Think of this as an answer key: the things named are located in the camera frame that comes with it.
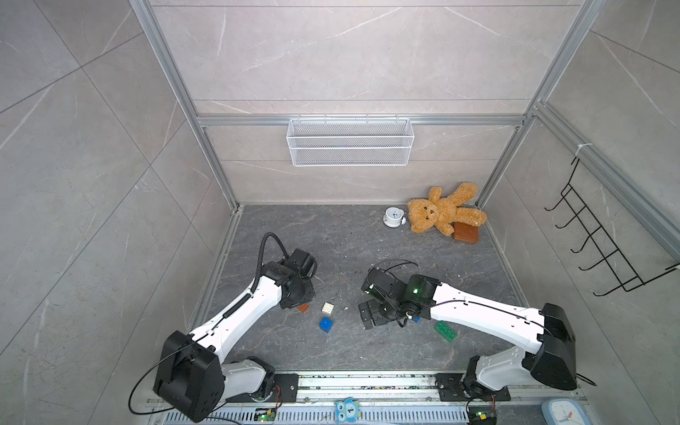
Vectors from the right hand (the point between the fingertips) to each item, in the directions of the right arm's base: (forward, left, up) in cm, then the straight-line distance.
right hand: (377, 314), depth 75 cm
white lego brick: (+7, +15, -10) cm, 20 cm away
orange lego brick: (+7, +24, -10) cm, 27 cm away
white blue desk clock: (-23, -48, -10) cm, 54 cm away
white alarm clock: (+45, -12, -8) cm, 47 cm away
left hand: (+8, +21, -2) cm, 22 cm away
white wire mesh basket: (+62, +6, +18) cm, 65 cm away
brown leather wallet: (+38, -41, -10) cm, 56 cm away
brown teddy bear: (+44, -33, -5) cm, 55 cm away
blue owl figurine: (-22, +9, -10) cm, 26 cm away
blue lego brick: (0, +15, -8) cm, 17 cm away
